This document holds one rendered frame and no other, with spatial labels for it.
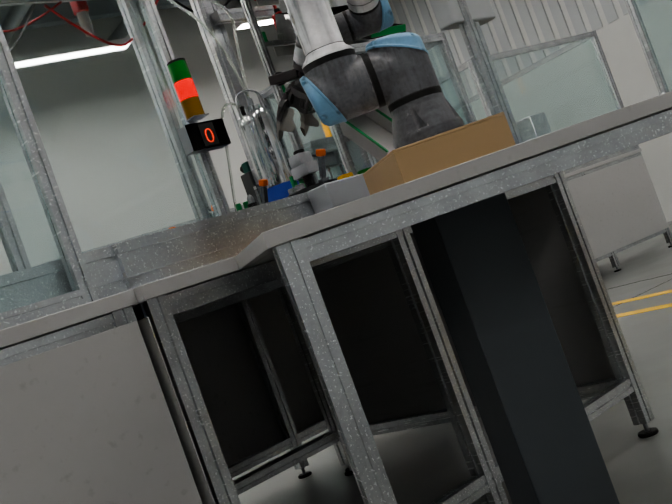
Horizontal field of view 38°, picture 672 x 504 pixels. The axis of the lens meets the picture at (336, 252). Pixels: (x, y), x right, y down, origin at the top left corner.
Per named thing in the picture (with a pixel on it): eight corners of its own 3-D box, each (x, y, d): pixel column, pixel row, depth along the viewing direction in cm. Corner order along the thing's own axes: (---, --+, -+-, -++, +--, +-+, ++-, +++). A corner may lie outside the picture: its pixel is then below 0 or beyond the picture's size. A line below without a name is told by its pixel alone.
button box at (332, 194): (393, 190, 237) (384, 166, 237) (333, 207, 223) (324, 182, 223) (374, 198, 242) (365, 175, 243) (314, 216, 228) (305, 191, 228)
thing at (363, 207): (715, 91, 181) (710, 77, 181) (267, 249, 160) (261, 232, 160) (554, 163, 249) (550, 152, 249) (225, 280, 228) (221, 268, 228)
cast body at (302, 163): (320, 170, 254) (311, 145, 254) (308, 173, 251) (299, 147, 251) (301, 180, 260) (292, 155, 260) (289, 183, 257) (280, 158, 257)
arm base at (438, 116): (478, 121, 196) (461, 76, 197) (417, 141, 190) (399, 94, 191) (443, 141, 210) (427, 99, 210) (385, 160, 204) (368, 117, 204)
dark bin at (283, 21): (371, 36, 271) (369, 9, 269) (334, 44, 264) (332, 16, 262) (313, 33, 293) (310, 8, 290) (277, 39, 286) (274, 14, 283)
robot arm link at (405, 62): (443, 81, 194) (419, 18, 195) (380, 105, 195) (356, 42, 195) (439, 91, 206) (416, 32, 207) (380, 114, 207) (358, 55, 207)
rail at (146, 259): (417, 201, 252) (403, 162, 253) (132, 291, 192) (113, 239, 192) (403, 207, 257) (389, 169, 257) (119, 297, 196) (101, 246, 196)
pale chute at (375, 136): (420, 154, 269) (423, 140, 266) (384, 165, 262) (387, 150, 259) (358, 111, 286) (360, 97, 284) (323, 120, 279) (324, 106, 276)
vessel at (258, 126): (306, 176, 354) (270, 80, 355) (277, 184, 344) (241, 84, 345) (283, 188, 364) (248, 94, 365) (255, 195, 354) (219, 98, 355)
